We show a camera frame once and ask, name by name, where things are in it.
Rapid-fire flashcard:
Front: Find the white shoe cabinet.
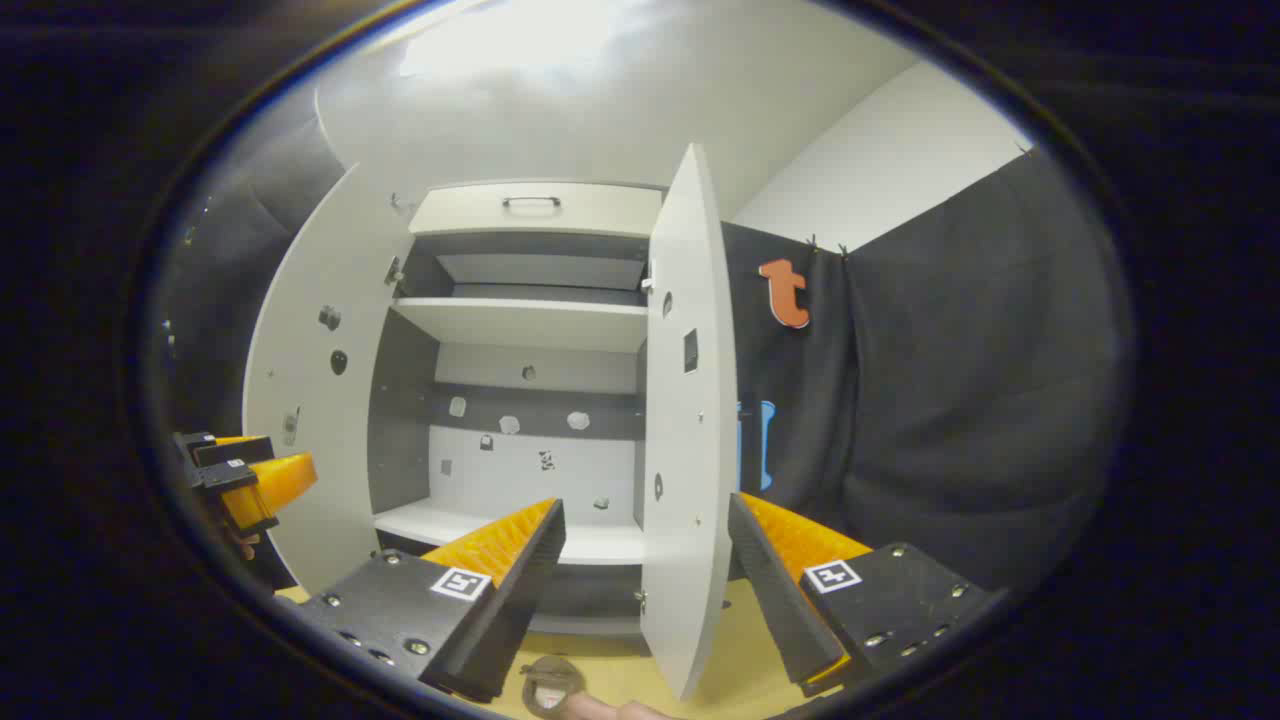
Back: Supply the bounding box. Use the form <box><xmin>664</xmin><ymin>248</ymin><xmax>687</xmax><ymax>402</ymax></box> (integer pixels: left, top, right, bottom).
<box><xmin>368</xmin><ymin>180</ymin><xmax>669</xmax><ymax>641</ymax></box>

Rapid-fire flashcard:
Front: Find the white shoe cabinet door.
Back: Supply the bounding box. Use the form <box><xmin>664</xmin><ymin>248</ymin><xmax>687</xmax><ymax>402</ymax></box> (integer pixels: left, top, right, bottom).
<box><xmin>243</xmin><ymin>160</ymin><xmax>441</xmax><ymax>596</ymax></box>
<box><xmin>640</xmin><ymin>143</ymin><xmax>739</xmax><ymax>701</ymax></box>

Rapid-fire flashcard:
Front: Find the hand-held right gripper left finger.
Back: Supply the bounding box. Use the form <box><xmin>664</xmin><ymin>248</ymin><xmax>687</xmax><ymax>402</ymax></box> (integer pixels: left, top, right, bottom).
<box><xmin>298</xmin><ymin>497</ymin><xmax>568</xmax><ymax>704</ymax></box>

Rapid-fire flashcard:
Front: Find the white cabinet shelf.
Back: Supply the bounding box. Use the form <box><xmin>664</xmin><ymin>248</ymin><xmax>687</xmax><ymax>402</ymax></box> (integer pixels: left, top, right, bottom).
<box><xmin>390</xmin><ymin>297</ymin><xmax>649</xmax><ymax>353</ymax></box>

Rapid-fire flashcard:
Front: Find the white cabinet drawer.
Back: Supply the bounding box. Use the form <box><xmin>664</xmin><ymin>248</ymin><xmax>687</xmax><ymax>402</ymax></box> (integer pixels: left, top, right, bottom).
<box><xmin>408</xmin><ymin>182</ymin><xmax>666</xmax><ymax>239</ymax></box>

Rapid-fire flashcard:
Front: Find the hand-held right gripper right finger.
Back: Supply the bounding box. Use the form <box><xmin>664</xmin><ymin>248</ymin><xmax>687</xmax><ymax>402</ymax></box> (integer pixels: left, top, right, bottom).
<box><xmin>727</xmin><ymin>491</ymin><xmax>1005</xmax><ymax>699</ymax></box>

